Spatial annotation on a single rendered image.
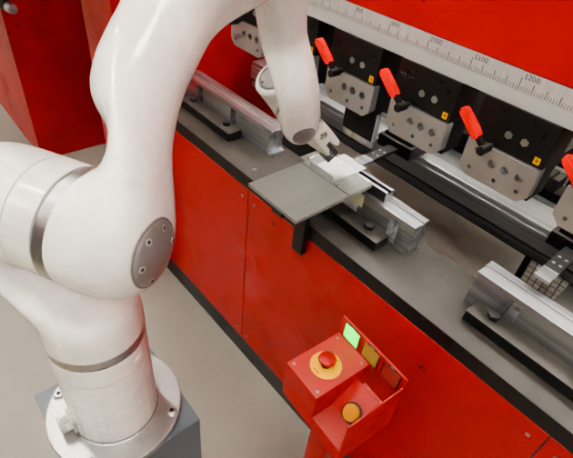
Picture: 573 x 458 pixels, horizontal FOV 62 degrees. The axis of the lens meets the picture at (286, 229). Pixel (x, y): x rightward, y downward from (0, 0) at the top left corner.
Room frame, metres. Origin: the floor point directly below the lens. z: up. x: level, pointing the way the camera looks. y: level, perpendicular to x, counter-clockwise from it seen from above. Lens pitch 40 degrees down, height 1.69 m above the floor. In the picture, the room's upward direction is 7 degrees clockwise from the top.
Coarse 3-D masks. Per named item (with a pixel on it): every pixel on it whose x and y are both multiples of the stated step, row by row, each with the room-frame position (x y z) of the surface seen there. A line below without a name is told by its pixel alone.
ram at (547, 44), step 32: (352, 0) 1.12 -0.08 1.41; (384, 0) 1.06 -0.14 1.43; (416, 0) 1.01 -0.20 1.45; (448, 0) 0.96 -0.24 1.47; (480, 0) 0.91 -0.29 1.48; (512, 0) 0.88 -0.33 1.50; (544, 0) 0.84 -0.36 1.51; (352, 32) 1.11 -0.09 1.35; (448, 32) 0.94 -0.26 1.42; (480, 32) 0.90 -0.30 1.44; (512, 32) 0.86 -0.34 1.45; (544, 32) 0.83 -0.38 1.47; (448, 64) 0.93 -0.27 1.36; (512, 64) 0.85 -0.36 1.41; (544, 64) 0.81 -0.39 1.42; (512, 96) 0.83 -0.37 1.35
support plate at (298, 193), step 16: (320, 160) 1.12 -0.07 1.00; (272, 176) 1.01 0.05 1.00; (288, 176) 1.02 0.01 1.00; (304, 176) 1.03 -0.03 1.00; (320, 176) 1.04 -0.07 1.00; (352, 176) 1.06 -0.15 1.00; (256, 192) 0.95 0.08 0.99; (272, 192) 0.95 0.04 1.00; (288, 192) 0.95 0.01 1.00; (304, 192) 0.96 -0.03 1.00; (320, 192) 0.97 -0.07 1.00; (336, 192) 0.98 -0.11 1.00; (352, 192) 0.99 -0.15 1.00; (288, 208) 0.89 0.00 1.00; (304, 208) 0.90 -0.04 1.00; (320, 208) 0.90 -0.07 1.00
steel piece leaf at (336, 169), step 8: (336, 160) 1.12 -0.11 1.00; (312, 168) 1.07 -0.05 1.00; (320, 168) 1.05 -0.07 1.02; (328, 168) 1.08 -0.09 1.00; (336, 168) 1.08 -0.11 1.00; (344, 168) 1.09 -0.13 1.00; (352, 168) 1.09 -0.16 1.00; (328, 176) 1.02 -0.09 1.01; (336, 176) 1.04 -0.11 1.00; (344, 176) 1.05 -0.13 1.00
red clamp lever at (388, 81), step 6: (384, 72) 0.99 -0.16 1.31; (390, 72) 0.99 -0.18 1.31; (384, 78) 0.98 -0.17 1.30; (390, 78) 0.98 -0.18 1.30; (384, 84) 0.98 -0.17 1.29; (390, 84) 0.97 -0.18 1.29; (396, 84) 0.98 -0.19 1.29; (390, 90) 0.96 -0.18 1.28; (396, 90) 0.96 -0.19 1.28; (390, 96) 0.96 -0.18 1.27; (396, 96) 0.96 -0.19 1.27; (396, 102) 0.95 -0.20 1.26; (402, 102) 0.95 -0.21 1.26; (408, 102) 0.97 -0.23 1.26; (396, 108) 0.94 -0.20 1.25; (402, 108) 0.94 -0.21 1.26
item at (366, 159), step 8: (384, 136) 1.26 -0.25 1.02; (392, 136) 1.25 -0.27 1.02; (384, 144) 1.25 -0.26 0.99; (392, 144) 1.24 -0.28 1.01; (400, 144) 1.22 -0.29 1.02; (408, 144) 1.21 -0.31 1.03; (376, 152) 1.19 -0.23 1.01; (384, 152) 1.19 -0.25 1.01; (392, 152) 1.20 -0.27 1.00; (400, 152) 1.21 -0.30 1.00; (408, 152) 1.19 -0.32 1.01; (416, 152) 1.21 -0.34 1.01; (424, 152) 1.24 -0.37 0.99; (360, 160) 1.13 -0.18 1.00; (368, 160) 1.14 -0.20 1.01; (376, 160) 1.15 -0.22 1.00; (408, 160) 1.19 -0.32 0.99
